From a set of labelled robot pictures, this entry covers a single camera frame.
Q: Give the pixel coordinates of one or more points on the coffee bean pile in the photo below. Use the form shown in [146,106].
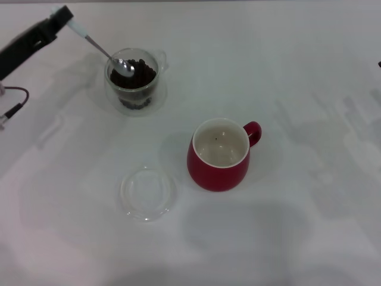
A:
[140,80]

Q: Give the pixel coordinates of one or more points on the clear glass saucer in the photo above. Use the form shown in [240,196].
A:
[140,205]

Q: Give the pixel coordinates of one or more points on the red ceramic mug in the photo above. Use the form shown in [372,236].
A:
[214,175]

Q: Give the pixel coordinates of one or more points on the glass saucer under cup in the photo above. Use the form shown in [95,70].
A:
[161,98]

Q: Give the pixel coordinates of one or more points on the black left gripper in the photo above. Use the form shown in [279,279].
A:
[21,49]

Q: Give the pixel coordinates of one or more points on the double-walled glass cup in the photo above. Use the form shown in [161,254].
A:
[114,93]

